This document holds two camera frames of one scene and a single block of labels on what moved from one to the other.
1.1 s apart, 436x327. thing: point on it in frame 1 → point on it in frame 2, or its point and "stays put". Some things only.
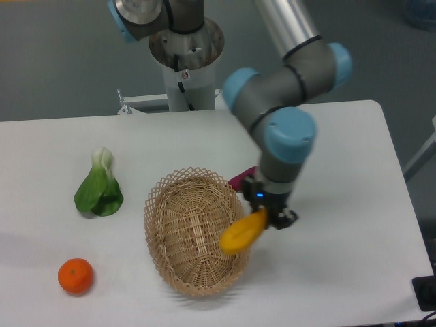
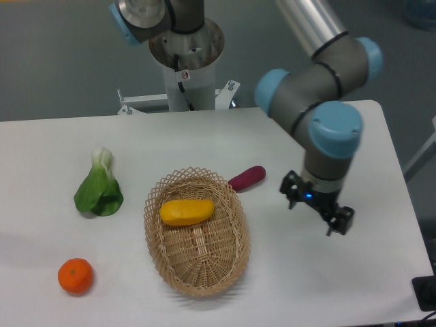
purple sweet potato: [237, 180] stays put
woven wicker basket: [187, 210] stays put
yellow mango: [244, 233] → [187, 212]
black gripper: [274, 204] → [325, 202]
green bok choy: [100, 193] stays put
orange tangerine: [75, 275] stays put
